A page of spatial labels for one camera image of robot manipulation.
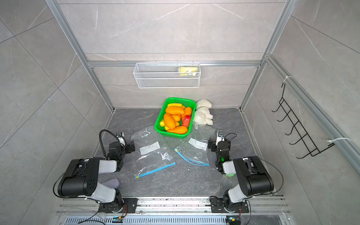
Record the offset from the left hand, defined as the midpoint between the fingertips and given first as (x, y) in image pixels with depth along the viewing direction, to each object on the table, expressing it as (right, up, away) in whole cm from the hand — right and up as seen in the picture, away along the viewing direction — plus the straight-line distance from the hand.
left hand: (126, 139), depth 94 cm
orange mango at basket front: (+37, +6, +2) cm, 37 cm away
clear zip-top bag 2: (+47, -5, -4) cm, 47 cm away
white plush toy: (+53, +17, +7) cm, 56 cm away
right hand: (+63, +1, -1) cm, 63 cm away
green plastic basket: (+34, +15, +7) cm, 38 cm away
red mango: (+42, +13, +7) cm, 44 cm away
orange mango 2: (+32, +21, +11) cm, 40 cm away
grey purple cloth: (-1, -23, -16) cm, 28 cm away
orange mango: (+30, +13, +3) cm, 32 cm away
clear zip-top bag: (+17, -8, -2) cm, 19 cm away
